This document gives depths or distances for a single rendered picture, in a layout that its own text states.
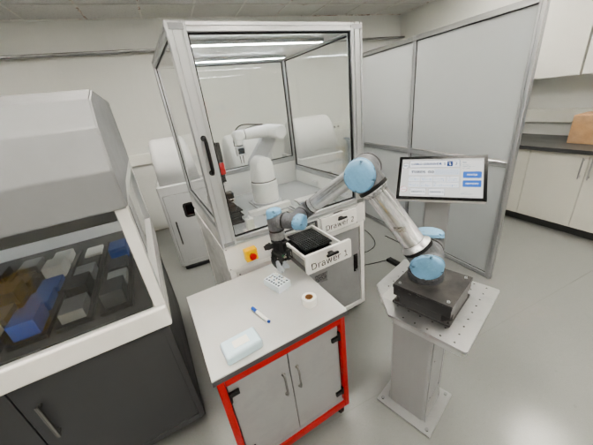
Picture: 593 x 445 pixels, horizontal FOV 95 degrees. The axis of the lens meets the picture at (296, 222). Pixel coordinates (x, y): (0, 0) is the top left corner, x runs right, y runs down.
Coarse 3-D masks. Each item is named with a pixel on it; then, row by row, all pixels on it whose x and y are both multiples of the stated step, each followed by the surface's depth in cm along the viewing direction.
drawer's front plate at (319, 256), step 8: (344, 240) 147; (328, 248) 141; (336, 248) 144; (344, 248) 147; (304, 256) 137; (312, 256) 138; (320, 256) 140; (344, 256) 149; (304, 264) 139; (320, 264) 142; (328, 264) 145; (312, 272) 141
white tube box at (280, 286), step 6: (270, 276) 147; (276, 276) 146; (282, 276) 145; (264, 282) 146; (270, 282) 143; (276, 282) 142; (282, 282) 141; (288, 282) 141; (270, 288) 143; (276, 288) 138; (282, 288) 139
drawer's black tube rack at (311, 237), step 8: (304, 232) 168; (312, 232) 166; (288, 240) 166; (296, 240) 160; (304, 240) 158; (312, 240) 157; (320, 240) 157; (296, 248) 157; (304, 248) 150; (320, 248) 153
